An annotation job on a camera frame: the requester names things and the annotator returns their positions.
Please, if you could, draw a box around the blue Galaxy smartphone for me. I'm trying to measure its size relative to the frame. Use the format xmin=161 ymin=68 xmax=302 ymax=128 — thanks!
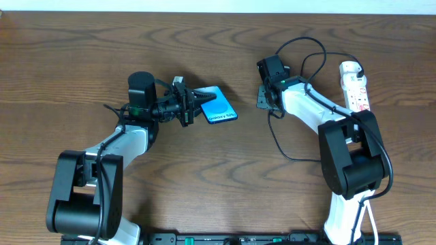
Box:
xmin=197 ymin=86 xmax=238 ymax=124

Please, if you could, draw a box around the white power strip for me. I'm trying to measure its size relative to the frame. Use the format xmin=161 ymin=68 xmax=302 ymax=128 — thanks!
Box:
xmin=339 ymin=61 xmax=370 ymax=112

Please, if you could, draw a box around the black USB charging cable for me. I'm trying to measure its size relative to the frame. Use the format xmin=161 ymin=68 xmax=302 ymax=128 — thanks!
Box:
xmin=266 ymin=52 xmax=365 ymax=163

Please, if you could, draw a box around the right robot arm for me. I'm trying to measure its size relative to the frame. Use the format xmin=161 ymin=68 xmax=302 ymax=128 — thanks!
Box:
xmin=257 ymin=54 xmax=393 ymax=244

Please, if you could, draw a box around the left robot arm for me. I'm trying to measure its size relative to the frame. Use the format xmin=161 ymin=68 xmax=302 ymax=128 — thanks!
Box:
xmin=46 ymin=71 xmax=217 ymax=244

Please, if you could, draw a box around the white charger adapter plug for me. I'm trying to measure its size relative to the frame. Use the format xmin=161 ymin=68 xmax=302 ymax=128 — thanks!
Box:
xmin=341 ymin=73 xmax=367 ymax=91

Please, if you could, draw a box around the black right camera cable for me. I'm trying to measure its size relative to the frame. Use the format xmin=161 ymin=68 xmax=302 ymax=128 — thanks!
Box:
xmin=274 ymin=36 xmax=394 ymax=245

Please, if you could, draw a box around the black camera cable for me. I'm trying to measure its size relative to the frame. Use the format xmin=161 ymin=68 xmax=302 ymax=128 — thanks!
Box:
xmin=87 ymin=103 xmax=130 ymax=245
xmin=274 ymin=36 xmax=394 ymax=245

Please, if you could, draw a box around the black left camera cable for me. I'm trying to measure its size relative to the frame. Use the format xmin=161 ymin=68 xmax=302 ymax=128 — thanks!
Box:
xmin=87 ymin=103 xmax=130 ymax=245

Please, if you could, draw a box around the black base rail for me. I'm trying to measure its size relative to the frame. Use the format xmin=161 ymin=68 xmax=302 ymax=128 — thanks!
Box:
xmin=61 ymin=231 xmax=403 ymax=245

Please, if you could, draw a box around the white power strip cord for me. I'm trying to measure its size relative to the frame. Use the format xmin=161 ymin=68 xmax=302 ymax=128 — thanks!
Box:
xmin=364 ymin=200 xmax=379 ymax=245

